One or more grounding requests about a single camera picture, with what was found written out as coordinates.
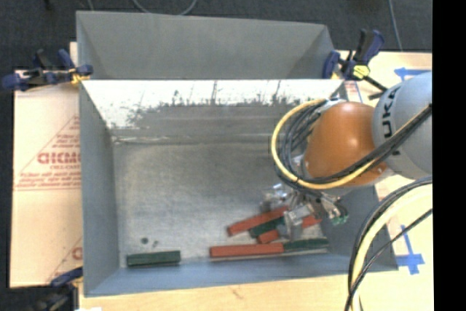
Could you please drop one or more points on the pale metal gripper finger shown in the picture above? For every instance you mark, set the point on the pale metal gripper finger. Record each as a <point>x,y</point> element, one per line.
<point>273,196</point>
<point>295,219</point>

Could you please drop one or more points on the dark green flat block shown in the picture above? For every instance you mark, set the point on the dark green flat block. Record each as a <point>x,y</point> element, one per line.
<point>307,244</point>
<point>153,258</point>
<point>265,228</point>

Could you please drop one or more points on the grey metal bin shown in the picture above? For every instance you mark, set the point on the grey metal bin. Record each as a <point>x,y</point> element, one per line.
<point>189,193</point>

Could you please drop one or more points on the brown cardboard board red print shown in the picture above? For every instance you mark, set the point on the brown cardboard board red print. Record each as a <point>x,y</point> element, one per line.
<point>43,215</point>

